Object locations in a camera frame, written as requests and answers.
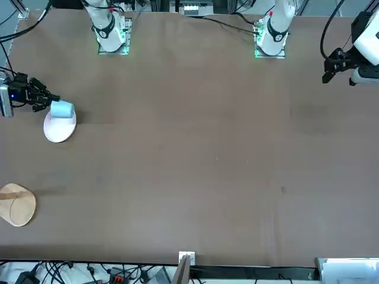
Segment black table cable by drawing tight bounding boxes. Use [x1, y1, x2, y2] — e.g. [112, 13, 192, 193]
[189, 14, 260, 35]

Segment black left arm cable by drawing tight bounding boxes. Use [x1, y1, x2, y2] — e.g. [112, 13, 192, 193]
[319, 0, 347, 60]

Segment black red power strip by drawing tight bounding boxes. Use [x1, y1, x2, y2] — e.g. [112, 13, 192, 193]
[108, 267, 125, 284]

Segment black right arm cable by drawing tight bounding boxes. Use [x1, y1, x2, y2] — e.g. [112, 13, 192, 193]
[0, 0, 53, 78]

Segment blue plastic cup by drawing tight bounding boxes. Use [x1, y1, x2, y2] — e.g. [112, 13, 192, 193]
[49, 100, 75, 119]

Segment aluminium frame rail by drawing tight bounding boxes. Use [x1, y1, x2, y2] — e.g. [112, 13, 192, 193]
[11, 0, 30, 20]

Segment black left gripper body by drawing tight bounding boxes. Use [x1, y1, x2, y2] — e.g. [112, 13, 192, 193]
[340, 47, 361, 72]

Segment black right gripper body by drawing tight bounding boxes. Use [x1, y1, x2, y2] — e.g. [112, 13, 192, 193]
[11, 82, 32, 107]

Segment white terminal box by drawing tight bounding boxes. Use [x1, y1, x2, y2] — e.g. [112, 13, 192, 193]
[179, 0, 214, 17]

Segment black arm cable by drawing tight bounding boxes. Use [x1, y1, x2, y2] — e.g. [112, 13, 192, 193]
[319, 0, 347, 60]
[0, 0, 53, 78]

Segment black cable duct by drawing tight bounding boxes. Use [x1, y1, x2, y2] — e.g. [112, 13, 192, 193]
[189, 265, 317, 280]

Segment pink plate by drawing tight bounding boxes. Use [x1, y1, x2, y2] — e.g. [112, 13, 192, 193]
[43, 111, 77, 144]

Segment wooden cup rack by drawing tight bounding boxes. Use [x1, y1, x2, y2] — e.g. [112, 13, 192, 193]
[0, 182, 38, 228]

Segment ribbed black power brick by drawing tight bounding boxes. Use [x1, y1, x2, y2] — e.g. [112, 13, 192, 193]
[150, 267, 172, 284]

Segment grey metal tray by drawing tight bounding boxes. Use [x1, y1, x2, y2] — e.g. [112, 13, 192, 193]
[315, 256, 379, 284]

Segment long black power adapter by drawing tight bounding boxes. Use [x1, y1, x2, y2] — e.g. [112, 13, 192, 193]
[14, 270, 41, 284]

